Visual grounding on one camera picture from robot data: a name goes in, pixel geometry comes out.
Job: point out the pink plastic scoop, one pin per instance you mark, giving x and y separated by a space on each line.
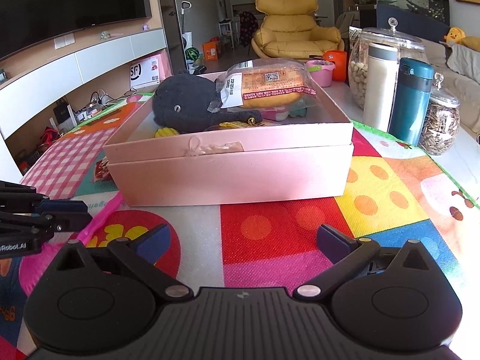
32 267

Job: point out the small glass seed jar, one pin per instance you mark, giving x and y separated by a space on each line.
442 119

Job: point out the pink cardboard box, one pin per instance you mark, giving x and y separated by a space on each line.
297 159

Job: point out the grey sofa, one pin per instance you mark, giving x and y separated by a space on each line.
459 66

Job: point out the packaged bread bag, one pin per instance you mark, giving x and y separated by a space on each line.
264 83

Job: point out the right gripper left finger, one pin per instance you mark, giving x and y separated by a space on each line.
139 256

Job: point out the black television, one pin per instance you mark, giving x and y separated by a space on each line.
25 23

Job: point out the colourful play mat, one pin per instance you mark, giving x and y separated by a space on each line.
393 193

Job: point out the pink toy cup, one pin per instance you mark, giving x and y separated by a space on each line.
321 71

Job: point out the large glass nut jar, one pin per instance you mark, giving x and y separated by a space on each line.
408 47

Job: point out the yellow lounge chair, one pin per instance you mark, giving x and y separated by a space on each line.
289 31

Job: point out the yellow toy corn cob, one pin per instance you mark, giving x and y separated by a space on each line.
166 132

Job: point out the white thermos bottle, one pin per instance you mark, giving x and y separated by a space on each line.
382 71

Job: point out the white SF parcel box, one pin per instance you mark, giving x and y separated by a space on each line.
149 71

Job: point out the black plush toy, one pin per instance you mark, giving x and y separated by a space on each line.
184 102

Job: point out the yellow duck plush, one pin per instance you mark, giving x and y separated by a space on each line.
454 36

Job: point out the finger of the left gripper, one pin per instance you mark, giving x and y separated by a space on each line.
67 216

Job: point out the orange plastic container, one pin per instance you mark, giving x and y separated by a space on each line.
339 59

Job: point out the teal thermos bottle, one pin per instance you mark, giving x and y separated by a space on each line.
411 100

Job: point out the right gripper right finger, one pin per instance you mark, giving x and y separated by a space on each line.
348 257

